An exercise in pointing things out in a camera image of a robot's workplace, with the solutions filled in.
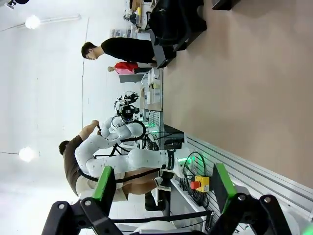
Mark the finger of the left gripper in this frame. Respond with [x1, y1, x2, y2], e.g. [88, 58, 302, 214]
[115, 92, 128, 106]
[128, 91, 139, 106]

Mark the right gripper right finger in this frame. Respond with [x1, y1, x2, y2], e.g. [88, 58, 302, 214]
[209, 163, 293, 235]

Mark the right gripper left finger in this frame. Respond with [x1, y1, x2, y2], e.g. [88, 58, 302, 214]
[41, 165, 121, 235]

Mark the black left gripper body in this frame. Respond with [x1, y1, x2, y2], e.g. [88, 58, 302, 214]
[117, 104, 137, 123]

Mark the black leather ankle shoe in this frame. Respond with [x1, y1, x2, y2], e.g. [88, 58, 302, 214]
[156, 0, 205, 23]
[148, 9, 191, 47]

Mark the person in brown shirt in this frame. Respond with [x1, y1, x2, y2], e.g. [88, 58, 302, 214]
[58, 119, 159, 212]

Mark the person in black T-shirt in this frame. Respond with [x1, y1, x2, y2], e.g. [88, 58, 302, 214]
[81, 37, 157, 67]

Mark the black shoe stand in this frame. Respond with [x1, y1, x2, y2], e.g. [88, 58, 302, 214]
[170, 14, 208, 52]
[156, 43, 178, 70]
[211, 0, 246, 11]

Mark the cluttered white desk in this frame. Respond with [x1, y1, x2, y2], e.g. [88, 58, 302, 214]
[142, 67, 164, 111]

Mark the yellow emergency stop box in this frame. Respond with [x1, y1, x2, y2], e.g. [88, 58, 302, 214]
[190, 175, 211, 193]

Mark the mannequin in red top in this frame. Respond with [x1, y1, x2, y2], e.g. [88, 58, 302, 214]
[107, 61, 138, 75]

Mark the round ceiling light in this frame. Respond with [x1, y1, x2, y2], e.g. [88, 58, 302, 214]
[18, 146, 35, 163]
[24, 14, 40, 30]

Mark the wire mesh cable tray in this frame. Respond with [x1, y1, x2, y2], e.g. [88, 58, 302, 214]
[146, 109, 164, 135]

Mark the aluminium profile frame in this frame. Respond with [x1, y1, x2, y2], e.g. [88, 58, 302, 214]
[182, 134, 313, 204]

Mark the black cable bundle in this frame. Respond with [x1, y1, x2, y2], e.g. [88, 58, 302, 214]
[179, 151, 212, 210]

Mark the black strap cable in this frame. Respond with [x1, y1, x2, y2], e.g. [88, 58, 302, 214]
[109, 211, 214, 225]

